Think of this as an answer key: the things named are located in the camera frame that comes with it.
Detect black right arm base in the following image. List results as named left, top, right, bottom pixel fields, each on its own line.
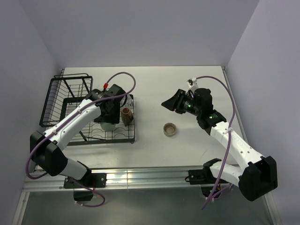
left=185, top=158, right=221, bottom=185

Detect aluminium mounting rail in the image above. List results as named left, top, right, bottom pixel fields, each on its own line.
left=22, top=166, right=203, bottom=192

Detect light green cup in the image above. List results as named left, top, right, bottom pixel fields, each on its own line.
left=100, top=122, right=116, bottom=132

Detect brown mug black inside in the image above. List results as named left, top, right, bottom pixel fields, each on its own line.
left=121, top=107, right=134, bottom=127

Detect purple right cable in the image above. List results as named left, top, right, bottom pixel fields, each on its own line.
left=201, top=75, right=236, bottom=210

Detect beige speckled cup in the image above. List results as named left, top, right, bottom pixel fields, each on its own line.
left=163, top=122, right=177, bottom=137

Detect black wire dish rack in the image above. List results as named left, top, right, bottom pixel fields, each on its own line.
left=39, top=73, right=135, bottom=146

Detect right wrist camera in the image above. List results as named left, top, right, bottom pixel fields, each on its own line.
left=187, top=77, right=199, bottom=93

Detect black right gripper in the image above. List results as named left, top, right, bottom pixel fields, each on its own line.
left=161, top=89, right=201, bottom=117

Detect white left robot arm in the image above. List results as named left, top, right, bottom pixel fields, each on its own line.
left=30, top=84, right=126, bottom=187

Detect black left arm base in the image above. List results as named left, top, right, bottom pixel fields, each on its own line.
left=63, top=170, right=107, bottom=189

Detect black box under rail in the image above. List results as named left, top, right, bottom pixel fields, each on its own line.
left=73, top=191, right=94, bottom=202

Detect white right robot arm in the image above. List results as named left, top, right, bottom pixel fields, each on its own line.
left=161, top=88, right=278, bottom=201

